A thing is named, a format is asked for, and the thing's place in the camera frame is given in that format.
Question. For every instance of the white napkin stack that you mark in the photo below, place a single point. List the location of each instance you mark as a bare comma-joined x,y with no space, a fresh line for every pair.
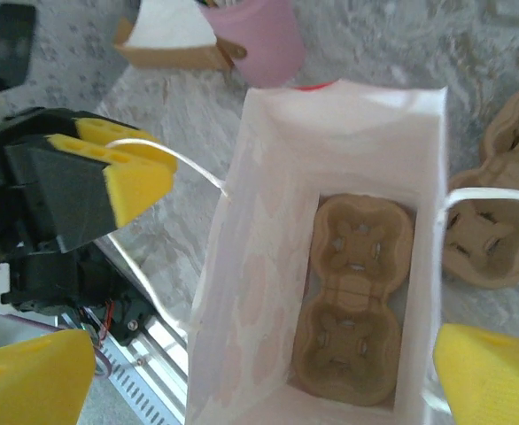
171,26

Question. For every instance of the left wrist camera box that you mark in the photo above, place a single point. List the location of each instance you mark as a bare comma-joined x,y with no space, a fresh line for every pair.
13,44

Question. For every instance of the pink straw holder cup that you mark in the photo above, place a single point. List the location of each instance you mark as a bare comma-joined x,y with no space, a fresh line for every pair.
259,40

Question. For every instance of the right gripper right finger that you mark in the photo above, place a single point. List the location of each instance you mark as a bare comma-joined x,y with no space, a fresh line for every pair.
494,380

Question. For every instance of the brown cardboard napkin box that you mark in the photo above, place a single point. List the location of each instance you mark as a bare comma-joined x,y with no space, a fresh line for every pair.
175,57

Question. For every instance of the brown pulp cup carrier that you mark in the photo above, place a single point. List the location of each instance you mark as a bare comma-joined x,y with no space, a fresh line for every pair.
352,310
507,248

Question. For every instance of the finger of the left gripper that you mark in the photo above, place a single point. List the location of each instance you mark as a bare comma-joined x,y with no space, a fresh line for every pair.
100,129
87,186

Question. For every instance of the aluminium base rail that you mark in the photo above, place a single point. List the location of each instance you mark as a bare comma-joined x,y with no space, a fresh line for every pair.
157,354

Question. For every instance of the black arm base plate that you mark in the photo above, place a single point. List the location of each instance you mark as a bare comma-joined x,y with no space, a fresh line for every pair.
126,319

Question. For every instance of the red white paper bag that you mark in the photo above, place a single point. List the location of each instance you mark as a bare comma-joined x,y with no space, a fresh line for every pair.
277,155

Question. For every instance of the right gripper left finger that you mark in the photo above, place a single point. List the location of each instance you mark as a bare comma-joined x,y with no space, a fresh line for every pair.
29,380

